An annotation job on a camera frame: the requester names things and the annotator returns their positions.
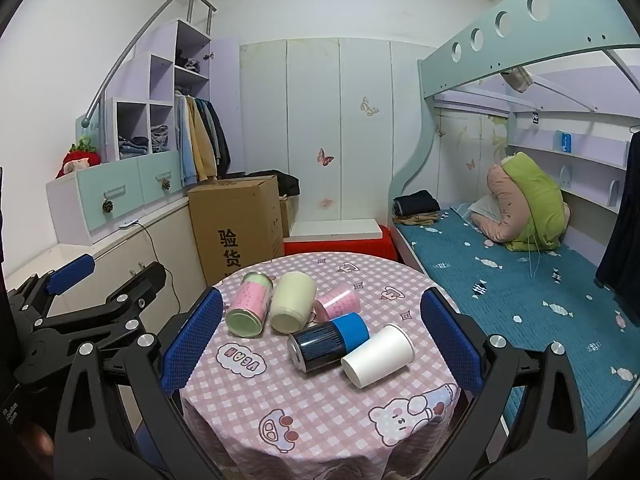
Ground folded tan cloth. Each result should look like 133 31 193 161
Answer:
392 211 442 227

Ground pink checked tablecloth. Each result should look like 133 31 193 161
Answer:
180 252 463 480

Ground hanging dark jackets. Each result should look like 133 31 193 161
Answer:
199 99 232 179

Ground green and pink quilt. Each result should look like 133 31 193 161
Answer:
472 152 572 252

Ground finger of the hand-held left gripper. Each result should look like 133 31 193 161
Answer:
7 254 97 322
30 261 168 361

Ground red storage box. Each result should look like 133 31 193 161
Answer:
283 225 399 261

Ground purple stair cabinet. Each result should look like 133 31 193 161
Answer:
46 20 242 247

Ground folded dark clothes pile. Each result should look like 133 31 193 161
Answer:
175 50 202 74

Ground grey metal handrail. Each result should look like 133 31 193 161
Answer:
81 0 217 129

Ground red strawberry plush toy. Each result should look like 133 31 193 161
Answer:
56 136 103 179

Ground small cardboard box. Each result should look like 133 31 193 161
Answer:
279 195 297 239

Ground black cloth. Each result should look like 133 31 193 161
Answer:
249 169 301 199

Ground white low cabinet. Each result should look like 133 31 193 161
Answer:
0 195 211 322

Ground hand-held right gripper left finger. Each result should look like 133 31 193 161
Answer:
54 287 226 480

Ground white wardrobe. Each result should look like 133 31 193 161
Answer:
239 37 437 234

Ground hanging yellow coat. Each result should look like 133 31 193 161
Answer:
187 97 219 182

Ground black cable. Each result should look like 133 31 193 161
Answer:
131 222 182 317

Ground black and blue cup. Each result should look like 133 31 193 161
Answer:
287 312 371 374

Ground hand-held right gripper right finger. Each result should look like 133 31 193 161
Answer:
419 287 589 480

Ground folded jeans pile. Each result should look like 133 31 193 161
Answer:
118 135 150 157

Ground folded grey clothes pile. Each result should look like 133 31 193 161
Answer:
150 125 174 154

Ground clear pink cup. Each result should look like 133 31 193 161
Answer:
313 283 362 322

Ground white paper cup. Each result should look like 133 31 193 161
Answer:
341 323 416 390

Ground teal bunk bed frame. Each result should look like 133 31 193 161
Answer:
390 0 640 466

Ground pink and green cup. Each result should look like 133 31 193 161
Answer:
225 271 274 338

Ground pale yellow cup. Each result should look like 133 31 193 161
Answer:
270 271 318 334

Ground blue printed mattress sheet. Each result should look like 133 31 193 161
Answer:
395 207 640 436

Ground grey hanging bundle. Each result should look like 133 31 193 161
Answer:
500 66 532 94

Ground dark hanging garment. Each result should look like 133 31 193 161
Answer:
595 127 640 295

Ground white board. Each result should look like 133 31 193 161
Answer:
289 219 384 242

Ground large cardboard box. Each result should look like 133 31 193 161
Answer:
187 175 286 287

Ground hanging light blue shirt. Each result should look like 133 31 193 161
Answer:
175 95 199 187

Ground white pillow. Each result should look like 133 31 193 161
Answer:
457 195 502 227

